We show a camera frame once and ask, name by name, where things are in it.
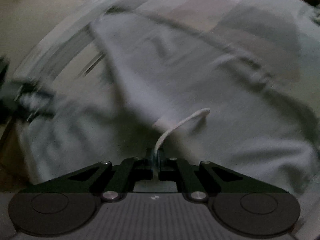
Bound white drawstring cord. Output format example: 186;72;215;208
152;107;211;178

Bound grey sweatpants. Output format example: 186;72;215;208
21;11;319;196

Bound patterned grey bed sheet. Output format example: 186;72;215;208
16;0;319;239

